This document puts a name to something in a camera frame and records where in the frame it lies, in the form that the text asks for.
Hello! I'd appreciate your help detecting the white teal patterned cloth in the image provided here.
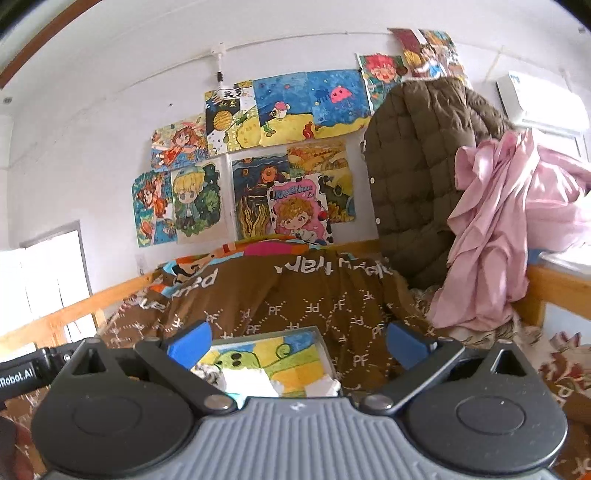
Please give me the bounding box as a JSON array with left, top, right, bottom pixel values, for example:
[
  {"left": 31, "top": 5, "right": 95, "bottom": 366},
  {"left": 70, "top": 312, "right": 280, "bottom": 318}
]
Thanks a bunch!
[{"left": 221, "top": 368, "right": 283, "bottom": 397}]

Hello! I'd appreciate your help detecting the person's left hand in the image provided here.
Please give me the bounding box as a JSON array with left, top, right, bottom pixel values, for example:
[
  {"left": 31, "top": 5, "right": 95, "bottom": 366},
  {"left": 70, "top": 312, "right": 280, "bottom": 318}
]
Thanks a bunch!
[{"left": 1, "top": 417, "right": 35, "bottom": 480}]

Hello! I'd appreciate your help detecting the orange blue cartoon blanket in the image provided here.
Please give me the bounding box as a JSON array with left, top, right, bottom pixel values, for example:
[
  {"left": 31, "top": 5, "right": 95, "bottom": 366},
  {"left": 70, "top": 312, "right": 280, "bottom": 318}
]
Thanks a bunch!
[{"left": 147, "top": 234, "right": 322, "bottom": 298}]

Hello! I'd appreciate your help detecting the brown PF patterned duvet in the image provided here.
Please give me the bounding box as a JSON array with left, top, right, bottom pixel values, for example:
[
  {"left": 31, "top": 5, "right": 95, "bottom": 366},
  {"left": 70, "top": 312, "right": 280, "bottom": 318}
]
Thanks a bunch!
[{"left": 101, "top": 250, "right": 433, "bottom": 390}]

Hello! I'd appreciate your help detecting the crumpled white tissue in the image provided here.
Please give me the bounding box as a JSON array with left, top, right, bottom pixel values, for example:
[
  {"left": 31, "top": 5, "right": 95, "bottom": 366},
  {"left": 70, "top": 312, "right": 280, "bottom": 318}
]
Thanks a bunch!
[{"left": 304, "top": 375, "right": 341, "bottom": 398}]

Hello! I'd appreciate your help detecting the grey tray with green drawing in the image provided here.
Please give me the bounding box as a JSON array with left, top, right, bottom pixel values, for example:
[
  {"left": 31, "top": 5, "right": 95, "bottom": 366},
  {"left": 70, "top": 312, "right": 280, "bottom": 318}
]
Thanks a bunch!
[{"left": 191, "top": 327, "right": 338, "bottom": 405}]

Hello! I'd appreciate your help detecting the anime girl boy poster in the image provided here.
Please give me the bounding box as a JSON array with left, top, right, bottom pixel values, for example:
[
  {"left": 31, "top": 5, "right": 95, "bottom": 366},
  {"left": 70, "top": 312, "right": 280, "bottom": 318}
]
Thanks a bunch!
[{"left": 131, "top": 161, "right": 229, "bottom": 248}]

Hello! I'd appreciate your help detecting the pink cloth garment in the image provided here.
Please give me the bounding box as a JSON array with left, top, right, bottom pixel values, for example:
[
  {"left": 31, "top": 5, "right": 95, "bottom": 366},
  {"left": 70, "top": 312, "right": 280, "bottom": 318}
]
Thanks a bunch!
[{"left": 428, "top": 129, "right": 590, "bottom": 331}]

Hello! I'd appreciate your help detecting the orange swirl painting with girl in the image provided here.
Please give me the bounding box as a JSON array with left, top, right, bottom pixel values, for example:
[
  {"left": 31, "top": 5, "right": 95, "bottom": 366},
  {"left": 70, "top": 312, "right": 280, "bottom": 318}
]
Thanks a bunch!
[{"left": 232, "top": 140, "right": 356, "bottom": 246}]

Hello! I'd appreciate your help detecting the red-haired girl small poster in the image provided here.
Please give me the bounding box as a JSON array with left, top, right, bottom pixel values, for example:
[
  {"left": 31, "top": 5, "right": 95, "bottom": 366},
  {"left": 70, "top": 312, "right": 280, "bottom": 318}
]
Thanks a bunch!
[{"left": 150, "top": 113, "right": 209, "bottom": 171}]

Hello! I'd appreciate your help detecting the dark olive quilted jacket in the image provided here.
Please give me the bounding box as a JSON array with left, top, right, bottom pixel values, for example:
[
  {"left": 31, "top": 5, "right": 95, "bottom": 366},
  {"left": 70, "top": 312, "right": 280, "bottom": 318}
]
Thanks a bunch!
[{"left": 363, "top": 77, "right": 514, "bottom": 289}]

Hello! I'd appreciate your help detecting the blue sea jellyfish painting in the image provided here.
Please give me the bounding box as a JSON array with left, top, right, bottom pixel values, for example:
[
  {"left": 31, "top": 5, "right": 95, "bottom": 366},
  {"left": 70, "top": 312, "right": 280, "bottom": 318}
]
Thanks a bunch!
[{"left": 204, "top": 69, "right": 370, "bottom": 156}]

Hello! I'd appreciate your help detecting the white air conditioner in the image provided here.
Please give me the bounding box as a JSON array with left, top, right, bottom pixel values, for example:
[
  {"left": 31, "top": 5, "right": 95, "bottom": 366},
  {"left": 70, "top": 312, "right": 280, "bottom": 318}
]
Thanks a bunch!
[{"left": 496, "top": 73, "right": 590, "bottom": 135}]

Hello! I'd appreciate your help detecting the red-haired character poster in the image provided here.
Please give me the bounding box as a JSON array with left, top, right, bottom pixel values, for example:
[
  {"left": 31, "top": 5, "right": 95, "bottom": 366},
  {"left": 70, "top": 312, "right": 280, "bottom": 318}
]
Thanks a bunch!
[{"left": 356, "top": 53, "right": 409, "bottom": 113}]

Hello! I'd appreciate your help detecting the comic poster top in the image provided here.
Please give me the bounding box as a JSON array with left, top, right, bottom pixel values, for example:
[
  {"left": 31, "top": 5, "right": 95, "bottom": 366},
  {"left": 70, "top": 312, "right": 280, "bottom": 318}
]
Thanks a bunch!
[{"left": 390, "top": 28, "right": 472, "bottom": 88}]

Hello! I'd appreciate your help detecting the wooden bed rail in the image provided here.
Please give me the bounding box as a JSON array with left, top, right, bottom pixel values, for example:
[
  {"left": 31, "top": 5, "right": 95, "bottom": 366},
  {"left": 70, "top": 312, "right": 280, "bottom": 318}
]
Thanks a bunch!
[{"left": 1, "top": 272, "right": 157, "bottom": 354}]

